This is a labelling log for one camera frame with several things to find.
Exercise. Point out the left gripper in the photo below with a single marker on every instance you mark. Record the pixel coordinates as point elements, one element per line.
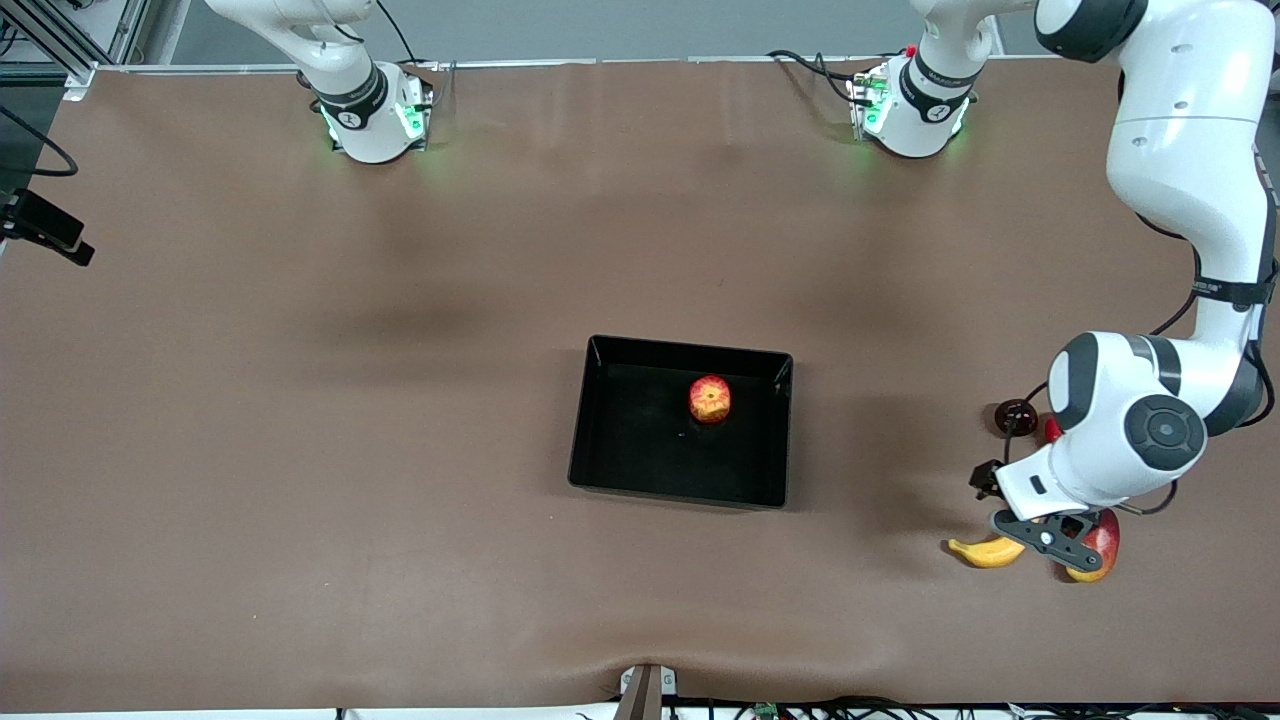
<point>987,479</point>

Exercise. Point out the yellow banana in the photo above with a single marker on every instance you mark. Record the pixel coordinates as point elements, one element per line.
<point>985,553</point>

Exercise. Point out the red yellow striped apple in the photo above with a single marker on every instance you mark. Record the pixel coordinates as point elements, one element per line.
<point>709,400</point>

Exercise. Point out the black plastic box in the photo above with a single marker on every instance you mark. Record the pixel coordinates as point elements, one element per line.
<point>640,450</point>

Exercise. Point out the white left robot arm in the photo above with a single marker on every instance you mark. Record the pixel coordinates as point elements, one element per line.
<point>1180,150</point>

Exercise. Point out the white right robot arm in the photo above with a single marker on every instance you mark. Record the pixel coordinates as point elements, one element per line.
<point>350,100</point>

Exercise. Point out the red yellow mango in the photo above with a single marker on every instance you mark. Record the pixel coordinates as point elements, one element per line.
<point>1100,550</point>

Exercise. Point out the pinkish red round fruit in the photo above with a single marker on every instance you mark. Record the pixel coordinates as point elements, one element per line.
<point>1051,432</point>

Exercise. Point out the dark purple mangosteen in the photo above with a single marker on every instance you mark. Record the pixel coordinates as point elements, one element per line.
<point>1008,418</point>

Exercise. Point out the large table mat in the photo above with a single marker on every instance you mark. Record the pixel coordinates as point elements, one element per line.
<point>300,450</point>

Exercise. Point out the metal table edge bracket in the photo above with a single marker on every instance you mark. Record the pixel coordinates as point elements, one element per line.
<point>645,695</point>

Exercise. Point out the aluminium frame profile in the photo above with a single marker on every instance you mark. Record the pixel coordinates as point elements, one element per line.
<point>60,45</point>

